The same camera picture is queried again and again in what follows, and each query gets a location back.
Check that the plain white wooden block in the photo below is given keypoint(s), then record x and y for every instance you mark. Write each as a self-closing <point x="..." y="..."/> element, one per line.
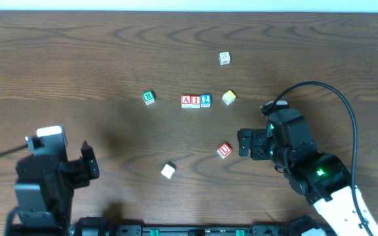
<point x="168" y="170"/>

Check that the yellow topped wooden block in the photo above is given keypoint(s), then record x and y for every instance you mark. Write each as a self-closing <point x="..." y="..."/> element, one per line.
<point x="228" y="97"/>

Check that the blue number 2 block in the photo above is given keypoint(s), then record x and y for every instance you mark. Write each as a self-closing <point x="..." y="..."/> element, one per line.
<point x="205" y="100"/>

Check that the white letter M block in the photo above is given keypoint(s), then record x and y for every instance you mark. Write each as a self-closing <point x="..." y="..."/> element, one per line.
<point x="224" y="58"/>

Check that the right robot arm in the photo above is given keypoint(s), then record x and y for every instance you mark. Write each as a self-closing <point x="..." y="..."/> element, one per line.
<point x="321" y="178"/>

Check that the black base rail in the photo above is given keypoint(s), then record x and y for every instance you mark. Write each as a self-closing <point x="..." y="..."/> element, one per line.
<point x="101" y="227"/>

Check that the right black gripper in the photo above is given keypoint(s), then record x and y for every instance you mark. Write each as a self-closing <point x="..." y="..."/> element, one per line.
<point x="252" y="142"/>

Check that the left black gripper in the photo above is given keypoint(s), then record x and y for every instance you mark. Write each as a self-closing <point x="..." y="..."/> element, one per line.
<point x="86" y="166"/>

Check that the red letter I block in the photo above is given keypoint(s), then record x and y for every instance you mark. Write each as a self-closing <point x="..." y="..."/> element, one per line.
<point x="195" y="101"/>

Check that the green letter R block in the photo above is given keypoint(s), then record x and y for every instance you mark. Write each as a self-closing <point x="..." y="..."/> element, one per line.
<point x="148" y="97"/>

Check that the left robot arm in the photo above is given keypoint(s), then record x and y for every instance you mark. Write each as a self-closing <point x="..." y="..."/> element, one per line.
<point x="45" y="188"/>

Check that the red letter U block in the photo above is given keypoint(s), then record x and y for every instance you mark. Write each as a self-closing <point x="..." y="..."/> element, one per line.
<point x="224" y="150"/>

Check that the red letter A block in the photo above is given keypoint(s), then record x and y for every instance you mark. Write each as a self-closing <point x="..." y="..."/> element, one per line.
<point x="186" y="101"/>

